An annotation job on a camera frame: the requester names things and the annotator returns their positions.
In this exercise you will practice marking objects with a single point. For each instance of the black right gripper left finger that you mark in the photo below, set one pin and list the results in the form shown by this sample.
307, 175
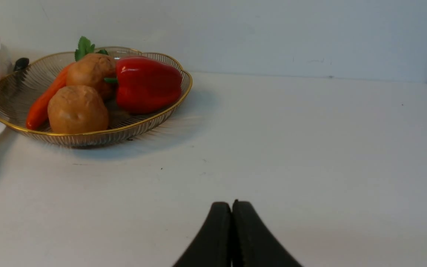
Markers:
211, 245

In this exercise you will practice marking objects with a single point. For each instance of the dark object behind basket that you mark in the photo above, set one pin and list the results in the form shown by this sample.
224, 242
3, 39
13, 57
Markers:
21, 64

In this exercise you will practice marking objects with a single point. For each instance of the brown potato front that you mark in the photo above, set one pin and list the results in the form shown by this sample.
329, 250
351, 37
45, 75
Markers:
76, 110

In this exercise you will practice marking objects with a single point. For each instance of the red bell pepper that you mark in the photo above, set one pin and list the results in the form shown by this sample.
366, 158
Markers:
145, 85

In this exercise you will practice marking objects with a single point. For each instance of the brown potato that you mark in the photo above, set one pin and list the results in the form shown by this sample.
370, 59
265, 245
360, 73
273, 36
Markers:
91, 71
76, 110

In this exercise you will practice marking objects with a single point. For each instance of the brown potato rear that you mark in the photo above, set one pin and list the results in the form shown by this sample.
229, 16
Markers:
91, 71

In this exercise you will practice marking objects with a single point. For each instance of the orange carrot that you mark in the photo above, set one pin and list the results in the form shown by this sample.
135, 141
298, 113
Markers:
38, 111

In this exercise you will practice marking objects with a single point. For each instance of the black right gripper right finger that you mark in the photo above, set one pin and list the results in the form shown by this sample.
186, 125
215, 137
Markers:
254, 244

